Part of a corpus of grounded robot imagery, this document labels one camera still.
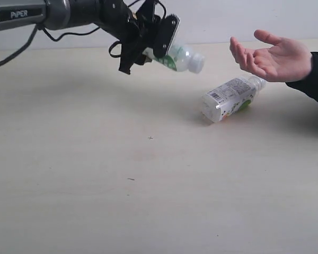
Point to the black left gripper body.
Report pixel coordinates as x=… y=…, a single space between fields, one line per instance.
x=132 y=28

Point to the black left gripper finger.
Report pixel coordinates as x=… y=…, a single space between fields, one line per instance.
x=167 y=30
x=129 y=57

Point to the white green label bottle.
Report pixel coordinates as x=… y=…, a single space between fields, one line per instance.
x=180 y=58

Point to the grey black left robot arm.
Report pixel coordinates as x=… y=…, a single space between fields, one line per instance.
x=50 y=15

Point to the black sleeved forearm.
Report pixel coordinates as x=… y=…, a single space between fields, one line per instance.
x=309 y=84

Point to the clear bottle with barcode label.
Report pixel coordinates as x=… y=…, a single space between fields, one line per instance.
x=230 y=97

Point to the open bare human hand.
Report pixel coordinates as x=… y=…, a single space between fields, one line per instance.
x=286 y=60

